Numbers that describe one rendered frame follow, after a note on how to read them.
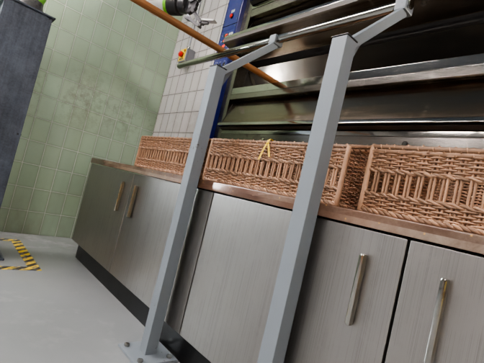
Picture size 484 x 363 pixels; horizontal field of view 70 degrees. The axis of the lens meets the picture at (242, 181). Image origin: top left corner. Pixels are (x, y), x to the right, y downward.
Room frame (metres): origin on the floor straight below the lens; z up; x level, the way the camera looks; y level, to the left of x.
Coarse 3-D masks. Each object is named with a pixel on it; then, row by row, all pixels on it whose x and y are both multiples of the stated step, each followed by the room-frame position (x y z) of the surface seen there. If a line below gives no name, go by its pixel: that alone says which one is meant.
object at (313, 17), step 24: (360, 0) 1.27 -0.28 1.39; (384, 0) 1.23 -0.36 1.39; (432, 0) 1.15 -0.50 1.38; (456, 0) 1.12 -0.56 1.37; (480, 0) 1.09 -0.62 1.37; (288, 24) 1.56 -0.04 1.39; (312, 24) 1.50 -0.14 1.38; (360, 24) 1.39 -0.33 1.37; (408, 24) 1.30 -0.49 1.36; (288, 48) 1.74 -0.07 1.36; (312, 48) 1.67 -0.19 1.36
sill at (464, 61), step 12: (432, 60) 1.18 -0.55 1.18; (444, 60) 1.15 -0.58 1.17; (456, 60) 1.12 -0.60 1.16; (468, 60) 1.09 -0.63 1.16; (480, 60) 1.06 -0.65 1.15; (360, 72) 1.39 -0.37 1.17; (372, 72) 1.34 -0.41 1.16; (384, 72) 1.31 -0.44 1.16; (396, 72) 1.27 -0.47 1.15; (408, 72) 1.23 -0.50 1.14; (264, 84) 1.82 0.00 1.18; (276, 84) 1.75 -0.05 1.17; (288, 84) 1.68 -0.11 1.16; (300, 84) 1.62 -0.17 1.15; (312, 84) 1.57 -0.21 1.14
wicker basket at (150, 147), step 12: (144, 144) 1.62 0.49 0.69; (156, 144) 1.53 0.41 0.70; (168, 144) 1.45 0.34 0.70; (180, 144) 1.38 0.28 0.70; (144, 156) 1.60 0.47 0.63; (168, 156) 1.43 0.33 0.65; (180, 156) 1.37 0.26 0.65; (156, 168) 1.48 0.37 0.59; (168, 168) 1.42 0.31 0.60; (180, 168) 1.35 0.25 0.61; (204, 168) 1.27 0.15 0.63
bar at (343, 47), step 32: (288, 32) 1.20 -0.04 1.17; (320, 32) 1.11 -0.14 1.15; (192, 64) 1.69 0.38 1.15; (320, 96) 0.75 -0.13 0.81; (320, 128) 0.74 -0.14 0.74; (192, 160) 1.09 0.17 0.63; (320, 160) 0.73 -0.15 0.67; (192, 192) 1.11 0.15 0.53; (320, 192) 0.75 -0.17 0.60; (288, 256) 0.74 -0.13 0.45; (160, 288) 1.09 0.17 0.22; (288, 288) 0.73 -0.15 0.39; (160, 320) 1.10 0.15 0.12; (288, 320) 0.74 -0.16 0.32; (128, 352) 1.08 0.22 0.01; (160, 352) 1.13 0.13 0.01
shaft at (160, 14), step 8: (136, 0) 1.26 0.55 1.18; (144, 0) 1.28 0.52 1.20; (144, 8) 1.29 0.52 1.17; (152, 8) 1.30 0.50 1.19; (160, 16) 1.33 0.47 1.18; (168, 16) 1.35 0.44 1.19; (176, 24) 1.38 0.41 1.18; (184, 24) 1.40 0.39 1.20; (192, 32) 1.43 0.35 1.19; (200, 40) 1.47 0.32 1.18; (208, 40) 1.48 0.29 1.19; (216, 48) 1.52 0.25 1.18; (224, 48) 1.54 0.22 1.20; (232, 56) 1.58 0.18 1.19; (248, 64) 1.65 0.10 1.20; (256, 72) 1.69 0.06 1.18; (272, 80) 1.77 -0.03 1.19
